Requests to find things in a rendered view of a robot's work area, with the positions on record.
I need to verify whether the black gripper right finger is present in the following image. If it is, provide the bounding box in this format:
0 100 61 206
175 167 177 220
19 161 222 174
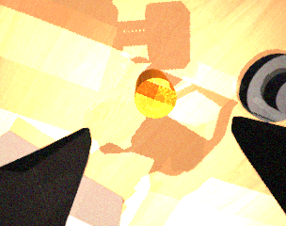
231 116 286 215

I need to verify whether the orange cylinder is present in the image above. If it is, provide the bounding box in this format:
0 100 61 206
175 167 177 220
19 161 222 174
135 69 177 119

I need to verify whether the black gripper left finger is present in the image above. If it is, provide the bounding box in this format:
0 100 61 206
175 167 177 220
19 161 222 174
0 128 92 226

